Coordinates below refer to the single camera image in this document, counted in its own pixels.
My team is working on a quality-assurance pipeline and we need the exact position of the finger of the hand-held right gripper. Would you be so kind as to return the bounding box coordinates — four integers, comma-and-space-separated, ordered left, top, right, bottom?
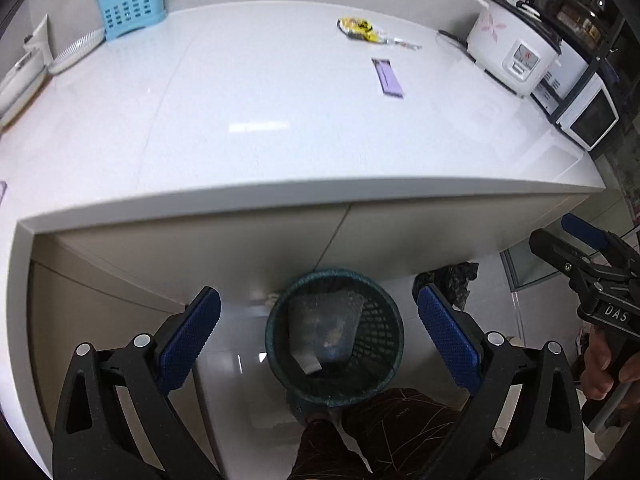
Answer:
561, 212, 640, 263
529, 229, 601, 286

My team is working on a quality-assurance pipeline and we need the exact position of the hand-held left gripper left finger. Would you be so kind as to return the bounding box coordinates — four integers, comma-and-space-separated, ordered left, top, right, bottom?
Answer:
52, 286, 222, 480

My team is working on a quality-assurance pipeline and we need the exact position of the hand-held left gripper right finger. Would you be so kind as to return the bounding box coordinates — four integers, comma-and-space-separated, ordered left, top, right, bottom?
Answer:
416, 284, 586, 480

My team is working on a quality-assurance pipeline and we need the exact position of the dark green mesh waste basket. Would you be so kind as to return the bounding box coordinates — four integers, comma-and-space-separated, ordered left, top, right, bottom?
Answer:
265, 268, 405, 408

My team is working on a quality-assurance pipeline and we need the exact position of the bubble wrap sheet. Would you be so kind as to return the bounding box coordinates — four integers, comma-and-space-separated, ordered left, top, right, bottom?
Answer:
286, 290, 365, 363

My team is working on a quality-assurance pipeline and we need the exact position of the light purple wrapper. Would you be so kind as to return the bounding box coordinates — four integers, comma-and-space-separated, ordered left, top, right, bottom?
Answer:
371, 57, 405, 98

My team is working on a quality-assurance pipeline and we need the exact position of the yellow snack wrapper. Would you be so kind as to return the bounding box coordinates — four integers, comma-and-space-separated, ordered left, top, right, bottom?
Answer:
336, 16, 423, 52

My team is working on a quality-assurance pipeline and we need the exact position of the person's right hand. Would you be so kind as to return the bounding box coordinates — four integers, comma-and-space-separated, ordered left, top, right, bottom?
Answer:
582, 327, 626, 402

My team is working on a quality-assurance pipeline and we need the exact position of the black plastic bag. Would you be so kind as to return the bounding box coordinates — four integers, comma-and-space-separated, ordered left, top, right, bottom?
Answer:
412, 261, 480, 311

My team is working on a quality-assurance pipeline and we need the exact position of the white counter cabinet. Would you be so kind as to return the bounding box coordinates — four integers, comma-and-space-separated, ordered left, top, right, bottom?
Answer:
27, 192, 596, 480

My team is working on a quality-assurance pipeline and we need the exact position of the person's patterned trouser leg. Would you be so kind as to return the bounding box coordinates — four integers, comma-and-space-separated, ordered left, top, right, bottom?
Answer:
287, 387, 463, 480

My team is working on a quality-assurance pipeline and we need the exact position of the white toaster oven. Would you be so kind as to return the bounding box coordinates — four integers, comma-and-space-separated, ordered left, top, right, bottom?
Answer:
531, 42, 621, 152

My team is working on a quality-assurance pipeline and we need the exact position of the white flowered rice cooker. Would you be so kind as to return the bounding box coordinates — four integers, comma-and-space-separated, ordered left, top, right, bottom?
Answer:
466, 0, 562, 98

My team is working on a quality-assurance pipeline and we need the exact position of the black metal shelf rack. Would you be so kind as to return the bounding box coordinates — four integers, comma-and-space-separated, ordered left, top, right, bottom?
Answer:
527, 0, 640, 161

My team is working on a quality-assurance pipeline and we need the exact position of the striped plate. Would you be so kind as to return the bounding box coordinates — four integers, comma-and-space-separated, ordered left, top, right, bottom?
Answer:
47, 29, 107, 76

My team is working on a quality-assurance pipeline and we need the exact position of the blue plastic utensil holder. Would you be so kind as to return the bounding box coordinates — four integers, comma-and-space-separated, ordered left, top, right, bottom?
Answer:
96, 0, 166, 42

